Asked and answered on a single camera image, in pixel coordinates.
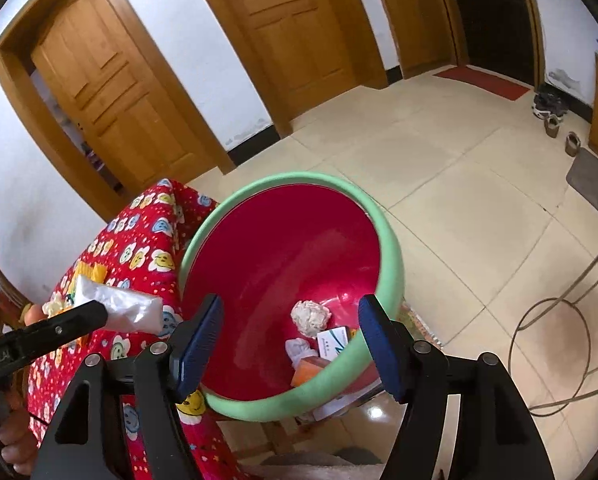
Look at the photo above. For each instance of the red smiley flower tablecloth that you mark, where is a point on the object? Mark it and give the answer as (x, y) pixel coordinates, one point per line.
(144, 230)

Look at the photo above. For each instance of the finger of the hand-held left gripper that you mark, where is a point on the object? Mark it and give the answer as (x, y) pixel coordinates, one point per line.
(69, 325)

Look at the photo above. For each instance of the wooden stool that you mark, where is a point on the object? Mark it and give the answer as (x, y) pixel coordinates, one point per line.
(279, 435)

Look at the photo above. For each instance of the dark entrance door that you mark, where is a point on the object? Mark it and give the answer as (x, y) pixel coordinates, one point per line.
(494, 15)

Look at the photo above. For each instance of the red door mat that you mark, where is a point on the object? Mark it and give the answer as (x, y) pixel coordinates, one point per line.
(484, 82)

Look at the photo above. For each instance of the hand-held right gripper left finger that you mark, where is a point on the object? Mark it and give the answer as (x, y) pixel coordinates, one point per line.
(201, 347)

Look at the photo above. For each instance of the white paper ball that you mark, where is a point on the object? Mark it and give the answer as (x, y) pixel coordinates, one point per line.
(309, 317)

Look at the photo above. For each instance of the low wooden wall panel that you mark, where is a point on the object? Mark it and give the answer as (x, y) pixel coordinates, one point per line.
(419, 25)

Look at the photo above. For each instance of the wooden slat-back chair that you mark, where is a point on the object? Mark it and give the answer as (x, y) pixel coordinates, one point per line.
(6, 295)

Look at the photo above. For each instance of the printed cardboard sheet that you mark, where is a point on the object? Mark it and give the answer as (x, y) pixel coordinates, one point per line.
(421, 327)

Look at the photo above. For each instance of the person's left hand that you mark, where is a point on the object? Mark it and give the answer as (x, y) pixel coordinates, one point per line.
(16, 440)

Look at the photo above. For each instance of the large yellow foam fruit net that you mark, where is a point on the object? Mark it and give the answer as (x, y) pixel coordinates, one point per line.
(91, 270)

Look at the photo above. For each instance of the teal and white carton box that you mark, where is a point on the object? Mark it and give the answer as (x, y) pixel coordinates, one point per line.
(331, 345)

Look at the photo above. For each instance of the beige shoe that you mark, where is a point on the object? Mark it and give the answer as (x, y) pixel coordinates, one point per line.
(552, 126)
(573, 144)

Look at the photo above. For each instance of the closed wooden door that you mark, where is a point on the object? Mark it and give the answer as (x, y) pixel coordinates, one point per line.
(289, 25)

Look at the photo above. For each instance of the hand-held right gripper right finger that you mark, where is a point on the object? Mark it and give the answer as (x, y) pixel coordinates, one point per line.
(381, 352)

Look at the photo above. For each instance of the white tissue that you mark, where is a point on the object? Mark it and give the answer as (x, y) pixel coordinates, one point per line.
(301, 350)

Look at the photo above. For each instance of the pair of dark sneakers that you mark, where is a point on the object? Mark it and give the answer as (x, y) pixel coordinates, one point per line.
(549, 100)

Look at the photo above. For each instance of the grey floor mat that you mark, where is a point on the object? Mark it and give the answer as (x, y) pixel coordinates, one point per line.
(594, 180)

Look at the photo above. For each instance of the white plastic bag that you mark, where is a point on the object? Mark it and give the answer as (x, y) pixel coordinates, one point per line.
(129, 310)

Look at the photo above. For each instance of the open wooden door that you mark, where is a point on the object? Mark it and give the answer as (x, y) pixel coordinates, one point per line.
(114, 90)

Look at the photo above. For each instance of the red basin with green rim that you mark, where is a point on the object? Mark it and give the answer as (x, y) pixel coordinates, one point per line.
(279, 260)

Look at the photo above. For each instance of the orange packet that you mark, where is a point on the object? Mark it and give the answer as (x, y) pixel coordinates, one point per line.
(309, 372)

